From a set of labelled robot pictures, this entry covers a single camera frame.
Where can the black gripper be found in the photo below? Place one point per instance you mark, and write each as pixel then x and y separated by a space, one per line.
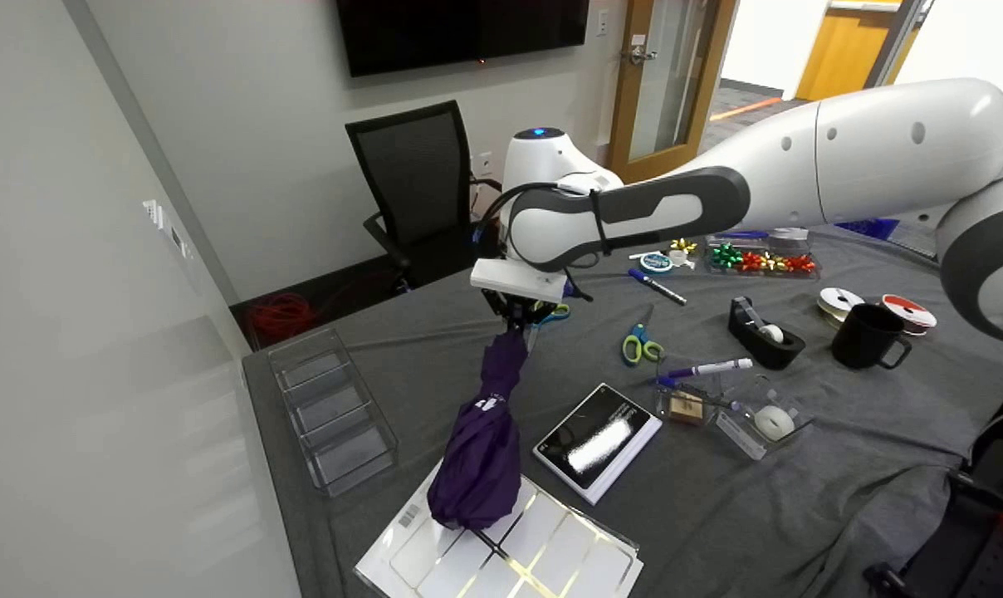
pixel 530 301

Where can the purple cloth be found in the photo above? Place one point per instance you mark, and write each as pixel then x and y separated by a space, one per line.
pixel 483 454

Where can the clear plastic compartment case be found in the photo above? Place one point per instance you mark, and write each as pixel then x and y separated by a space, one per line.
pixel 331 418

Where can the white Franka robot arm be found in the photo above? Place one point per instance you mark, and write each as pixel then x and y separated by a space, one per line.
pixel 854 153

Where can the grey table cloth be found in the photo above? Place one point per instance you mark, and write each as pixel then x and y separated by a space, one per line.
pixel 437 365

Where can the blue white pen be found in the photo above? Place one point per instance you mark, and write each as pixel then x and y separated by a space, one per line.
pixel 656 287

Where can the white box black window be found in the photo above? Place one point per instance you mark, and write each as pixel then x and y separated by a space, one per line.
pixel 588 436

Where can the blue white ribbon roll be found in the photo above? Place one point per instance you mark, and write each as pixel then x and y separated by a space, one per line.
pixel 656 262

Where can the yellow gift bow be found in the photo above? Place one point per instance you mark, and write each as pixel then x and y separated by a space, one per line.
pixel 687 251

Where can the black mesh office chair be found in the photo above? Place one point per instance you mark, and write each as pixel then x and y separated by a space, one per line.
pixel 419 177

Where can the small brown tag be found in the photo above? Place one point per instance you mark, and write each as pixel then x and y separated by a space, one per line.
pixel 687 406

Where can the white marker blue cap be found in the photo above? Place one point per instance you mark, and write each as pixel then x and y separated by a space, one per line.
pixel 715 365

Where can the wooden glass panel door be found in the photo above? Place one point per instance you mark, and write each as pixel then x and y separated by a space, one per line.
pixel 621 110

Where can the black tape dispenser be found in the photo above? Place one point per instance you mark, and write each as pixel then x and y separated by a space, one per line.
pixel 763 342

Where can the clear box of gift bows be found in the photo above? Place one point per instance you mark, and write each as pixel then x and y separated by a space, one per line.
pixel 763 262

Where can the red object on floor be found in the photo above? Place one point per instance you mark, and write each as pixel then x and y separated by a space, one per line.
pixel 279 317

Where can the clear box with tape roll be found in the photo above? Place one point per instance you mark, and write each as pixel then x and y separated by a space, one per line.
pixel 773 418

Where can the black mug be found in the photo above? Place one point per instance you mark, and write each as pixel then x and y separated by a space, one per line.
pixel 865 337

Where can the red white ribbon spool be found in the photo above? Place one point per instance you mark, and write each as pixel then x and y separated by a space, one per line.
pixel 911 308

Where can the yellow wooden door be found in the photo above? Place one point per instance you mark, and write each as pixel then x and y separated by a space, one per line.
pixel 845 53

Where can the black red chair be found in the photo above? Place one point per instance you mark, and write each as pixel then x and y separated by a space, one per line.
pixel 977 532

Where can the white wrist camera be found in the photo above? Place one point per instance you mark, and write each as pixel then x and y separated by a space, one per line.
pixel 519 280

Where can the black wall television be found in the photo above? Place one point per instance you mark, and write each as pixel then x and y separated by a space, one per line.
pixel 456 31

